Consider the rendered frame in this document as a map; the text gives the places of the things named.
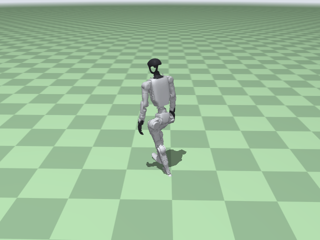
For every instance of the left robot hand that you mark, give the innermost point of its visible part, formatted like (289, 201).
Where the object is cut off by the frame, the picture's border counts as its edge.
(140, 126)

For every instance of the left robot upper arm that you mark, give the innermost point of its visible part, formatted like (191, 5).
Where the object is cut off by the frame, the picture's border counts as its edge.
(145, 93)

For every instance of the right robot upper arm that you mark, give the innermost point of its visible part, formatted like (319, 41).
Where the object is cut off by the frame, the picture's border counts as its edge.
(171, 86)

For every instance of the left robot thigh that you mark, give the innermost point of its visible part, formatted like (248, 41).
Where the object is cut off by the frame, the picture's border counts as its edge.
(153, 127)

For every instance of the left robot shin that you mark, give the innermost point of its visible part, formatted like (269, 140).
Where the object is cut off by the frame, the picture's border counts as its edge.
(164, 160)

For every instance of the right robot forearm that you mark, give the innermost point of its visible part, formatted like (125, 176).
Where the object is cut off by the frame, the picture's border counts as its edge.
(172, 103)

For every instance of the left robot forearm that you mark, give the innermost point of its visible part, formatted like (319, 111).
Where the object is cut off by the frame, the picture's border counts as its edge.
(142, 113)

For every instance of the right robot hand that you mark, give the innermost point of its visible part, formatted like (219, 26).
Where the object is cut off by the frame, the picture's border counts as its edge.
(172, 112)

